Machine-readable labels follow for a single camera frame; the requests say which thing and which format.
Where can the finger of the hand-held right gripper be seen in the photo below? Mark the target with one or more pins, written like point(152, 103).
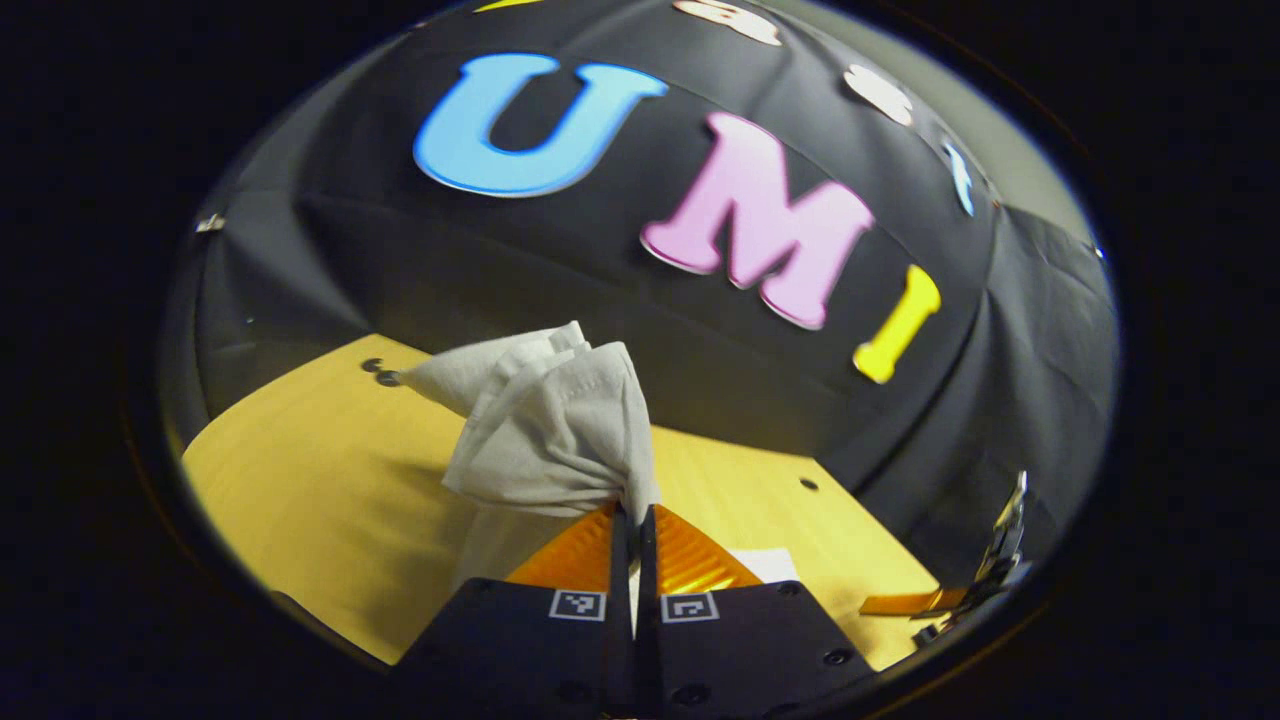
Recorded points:
point(905, 603)

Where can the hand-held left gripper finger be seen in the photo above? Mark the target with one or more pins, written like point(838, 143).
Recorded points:
point(622, 560)
point(647, 560)

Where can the white jeans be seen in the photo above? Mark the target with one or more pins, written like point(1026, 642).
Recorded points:
point(560, 430)

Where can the black backdrop cloth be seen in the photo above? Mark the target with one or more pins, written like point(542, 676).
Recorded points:
point(700, 330)

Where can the white clip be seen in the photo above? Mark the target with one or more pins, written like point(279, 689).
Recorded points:
point(210, 223)

